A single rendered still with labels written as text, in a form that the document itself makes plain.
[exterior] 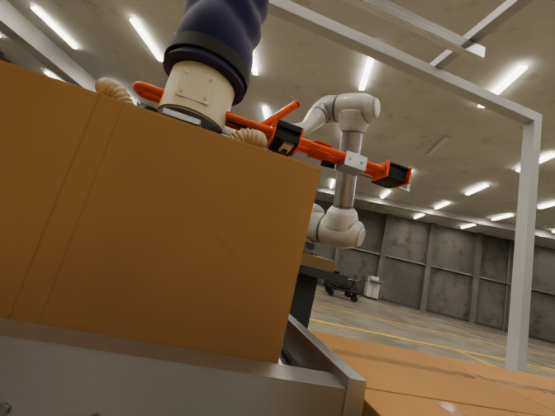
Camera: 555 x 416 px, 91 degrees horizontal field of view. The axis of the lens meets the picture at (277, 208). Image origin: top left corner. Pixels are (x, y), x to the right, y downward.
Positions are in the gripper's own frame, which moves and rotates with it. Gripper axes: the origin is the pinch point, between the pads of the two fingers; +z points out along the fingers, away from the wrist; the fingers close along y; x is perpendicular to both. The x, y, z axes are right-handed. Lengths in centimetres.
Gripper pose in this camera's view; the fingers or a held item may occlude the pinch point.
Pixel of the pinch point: (287, 139)
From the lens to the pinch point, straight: 80.3
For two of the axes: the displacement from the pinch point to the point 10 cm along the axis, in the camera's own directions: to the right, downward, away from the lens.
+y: -2.3, 9.5, -2.0
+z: 2.5, -1.4, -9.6
